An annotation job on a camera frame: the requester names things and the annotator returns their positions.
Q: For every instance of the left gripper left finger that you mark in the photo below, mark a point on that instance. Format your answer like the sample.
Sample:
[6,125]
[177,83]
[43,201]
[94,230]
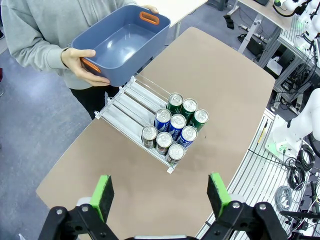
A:
[103,195]

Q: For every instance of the aluminium frame rack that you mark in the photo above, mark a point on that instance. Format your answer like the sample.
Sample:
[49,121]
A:
[271,46]

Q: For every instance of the person in grey hoodie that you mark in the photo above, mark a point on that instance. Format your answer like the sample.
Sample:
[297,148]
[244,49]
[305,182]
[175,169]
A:
[37,30]

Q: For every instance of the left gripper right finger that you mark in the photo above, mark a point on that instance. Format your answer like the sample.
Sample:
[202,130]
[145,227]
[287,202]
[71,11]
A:
[217,192]

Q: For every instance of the clear acrylic can dispenser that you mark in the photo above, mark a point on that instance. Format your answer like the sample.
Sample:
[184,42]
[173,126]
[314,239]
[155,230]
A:
[130,110]

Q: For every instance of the light wood table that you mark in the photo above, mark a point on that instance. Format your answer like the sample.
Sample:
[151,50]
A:
[272,15]

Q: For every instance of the large white table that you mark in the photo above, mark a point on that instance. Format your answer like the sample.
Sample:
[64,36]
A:
[180,7]

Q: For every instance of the black floor object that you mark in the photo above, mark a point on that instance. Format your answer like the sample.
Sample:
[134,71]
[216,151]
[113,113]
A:
[229,22]

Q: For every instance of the black Pepsi can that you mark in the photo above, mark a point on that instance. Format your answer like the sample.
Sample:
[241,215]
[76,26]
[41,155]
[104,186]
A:
[149,132]
[175,150]
[163,138]

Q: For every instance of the blue Pocari Sweat can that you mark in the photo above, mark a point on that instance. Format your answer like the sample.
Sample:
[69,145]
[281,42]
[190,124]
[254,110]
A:
[190,132]
[178,121]
[163,115]

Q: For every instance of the person's left hand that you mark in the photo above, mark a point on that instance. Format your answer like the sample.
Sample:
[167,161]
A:
[151,8]

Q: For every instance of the black computer case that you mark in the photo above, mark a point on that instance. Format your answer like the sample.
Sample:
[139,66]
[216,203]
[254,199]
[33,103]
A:
[253,47]

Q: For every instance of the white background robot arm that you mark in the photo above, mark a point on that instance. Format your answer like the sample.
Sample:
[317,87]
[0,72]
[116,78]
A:
[310,15]

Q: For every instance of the person's left forearm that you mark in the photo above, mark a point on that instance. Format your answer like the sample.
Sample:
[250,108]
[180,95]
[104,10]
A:
[132,2]

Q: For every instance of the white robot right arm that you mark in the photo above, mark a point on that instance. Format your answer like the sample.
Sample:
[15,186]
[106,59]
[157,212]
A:
[302,120]

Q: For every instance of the green soda can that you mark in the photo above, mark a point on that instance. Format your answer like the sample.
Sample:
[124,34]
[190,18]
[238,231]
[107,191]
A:
[175,99]
[190,104]
[201,115]

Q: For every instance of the person's right hand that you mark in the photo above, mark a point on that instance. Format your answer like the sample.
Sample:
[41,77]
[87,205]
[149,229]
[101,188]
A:
[72,60]

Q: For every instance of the person's right forearm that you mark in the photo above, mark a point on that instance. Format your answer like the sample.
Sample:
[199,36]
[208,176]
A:
[42,57]

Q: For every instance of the yellow black marker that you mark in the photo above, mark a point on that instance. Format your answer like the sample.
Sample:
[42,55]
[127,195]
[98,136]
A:
[262,132]

